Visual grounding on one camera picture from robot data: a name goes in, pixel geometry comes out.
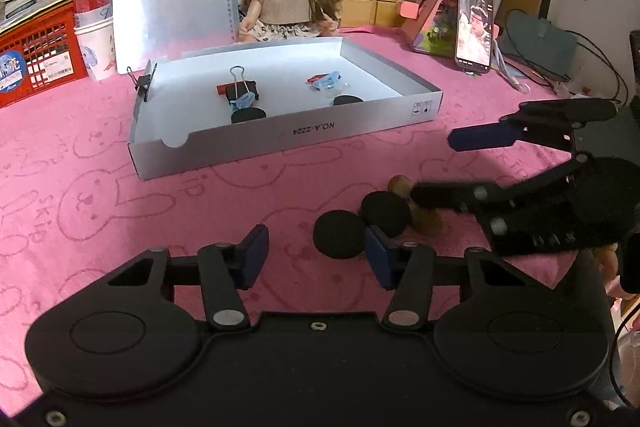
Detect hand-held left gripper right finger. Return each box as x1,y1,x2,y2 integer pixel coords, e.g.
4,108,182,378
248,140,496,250
364,227,543,329

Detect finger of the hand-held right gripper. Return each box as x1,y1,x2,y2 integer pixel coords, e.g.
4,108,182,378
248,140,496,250
410,154,591,228
448,99,618,152

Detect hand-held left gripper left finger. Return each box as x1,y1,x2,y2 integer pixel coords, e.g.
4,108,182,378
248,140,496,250
107,224,271,332

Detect brown wooden stamp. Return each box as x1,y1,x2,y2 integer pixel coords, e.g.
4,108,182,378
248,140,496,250
387,175,443,235

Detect white shallow cardboard box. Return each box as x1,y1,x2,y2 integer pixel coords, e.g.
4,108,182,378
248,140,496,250
127,37,444,182

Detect person's right hand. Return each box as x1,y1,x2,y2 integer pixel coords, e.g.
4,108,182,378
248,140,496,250
597,246,623,298

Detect smartphone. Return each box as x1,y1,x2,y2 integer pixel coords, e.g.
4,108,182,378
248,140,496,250
454,0,496,75

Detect dark grey bag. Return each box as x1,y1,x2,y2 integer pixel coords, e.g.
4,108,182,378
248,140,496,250
497,9,581,82

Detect wooden shelf box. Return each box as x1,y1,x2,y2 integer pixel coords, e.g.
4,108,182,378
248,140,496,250
332,0,431,28

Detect large black binder clip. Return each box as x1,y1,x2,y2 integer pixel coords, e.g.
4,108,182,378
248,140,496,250
226,66,260,104

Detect pink bunny-print blanket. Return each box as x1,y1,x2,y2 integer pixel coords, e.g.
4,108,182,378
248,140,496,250
0,24,640,408

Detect small black binder clip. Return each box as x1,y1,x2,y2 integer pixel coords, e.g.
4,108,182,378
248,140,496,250
126,67,153,102

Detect white paper cup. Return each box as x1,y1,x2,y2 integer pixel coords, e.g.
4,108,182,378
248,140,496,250
74,12,117,82

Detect red plastic crate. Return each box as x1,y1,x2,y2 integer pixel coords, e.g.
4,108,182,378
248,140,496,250
0,0,90,108

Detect white cable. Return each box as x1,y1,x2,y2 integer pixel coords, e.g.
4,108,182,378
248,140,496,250
492,39,531,92

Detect black cable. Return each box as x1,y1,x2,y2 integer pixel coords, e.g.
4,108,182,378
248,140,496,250
555,29,631,102

